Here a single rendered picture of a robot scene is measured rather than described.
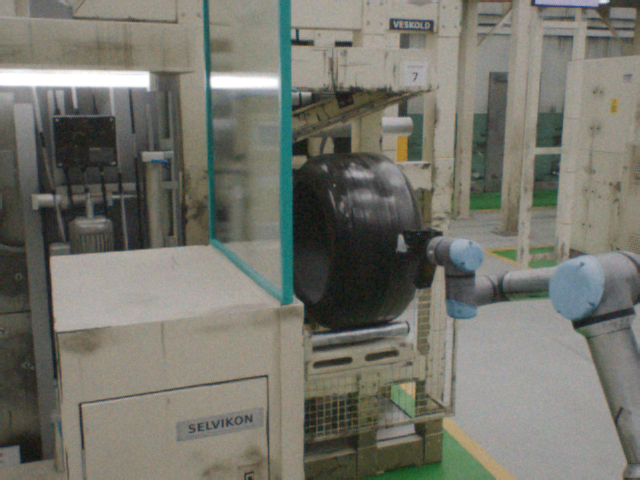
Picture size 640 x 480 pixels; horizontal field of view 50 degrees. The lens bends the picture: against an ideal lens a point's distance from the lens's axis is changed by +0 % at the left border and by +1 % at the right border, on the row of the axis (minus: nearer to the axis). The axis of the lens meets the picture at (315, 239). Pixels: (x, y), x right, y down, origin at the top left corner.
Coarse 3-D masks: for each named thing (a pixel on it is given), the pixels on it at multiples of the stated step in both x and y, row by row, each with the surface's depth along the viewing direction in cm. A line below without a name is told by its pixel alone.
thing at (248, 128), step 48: (240, 0) 129; (288, 0) 107; (240, 48) 131; (288, 48) 108; (240, 96) 134; (288, 96) 110; (240, 144) 136; (288, 144) 111; (240, 192) 139; (288, 192) 113; (240, 240) 142; (288, 240) 114; (288, 288) 116
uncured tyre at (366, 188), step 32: (320, 160) 209; (352, 160) 207; (384, 160) 210; (320, 192) 202; (352, 192) 196; (384, 192) 199; (320, 224) 245; (352, 224) 193; (384, 224) 195; (416, 224) 199; (320, 256) 245; (352, 256) 193; (384, 256) 195; (320, 288) 239; (352, 288) 196; (384, 288) 199; (320, 320) 213; (352, 320) 205; (384, 320) 213
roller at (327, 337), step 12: (372, 324) 214; (384, 324) 215; (396, 324) 216; (408, 324) 217; (324, 336) 207; (336, 336) 208; (348, 336) 209; (360, 336) 211; (372, 336) 213; (384, 336) 215
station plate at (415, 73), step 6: (408, 66) 237; (414, 66) 238; (420, 66) 239; (426, 66) 240; (408, 72) 237; (414, 72) 238; (420, 72) 239; (426, 72) 240; (408, 78) 238; (414, 78) 239; (420, 78) 240; (426, 78) 240; (408, 84) 238; (414, 84) 239; (420, 84) 240; (426, 84) 241
